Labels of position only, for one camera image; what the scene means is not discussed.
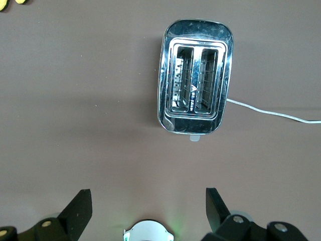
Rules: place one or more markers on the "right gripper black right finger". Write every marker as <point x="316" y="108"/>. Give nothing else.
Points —
<point x="220" y="221"/>

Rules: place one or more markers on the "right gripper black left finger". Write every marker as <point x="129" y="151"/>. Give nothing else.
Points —
<point x="72" y="216"/>

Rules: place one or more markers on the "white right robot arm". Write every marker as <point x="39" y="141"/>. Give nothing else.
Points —
<point x="148" y="232"/>

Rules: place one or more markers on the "chrome two-slot toaster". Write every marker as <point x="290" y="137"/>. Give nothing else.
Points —
<point x="195" y="32"/>

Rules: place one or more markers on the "brown table cover sheet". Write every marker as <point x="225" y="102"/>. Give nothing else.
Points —
<point x="75" y="100"/>

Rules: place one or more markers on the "yellow quilted oven mitt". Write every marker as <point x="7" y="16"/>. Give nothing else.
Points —
<point x="3" y="6"/>

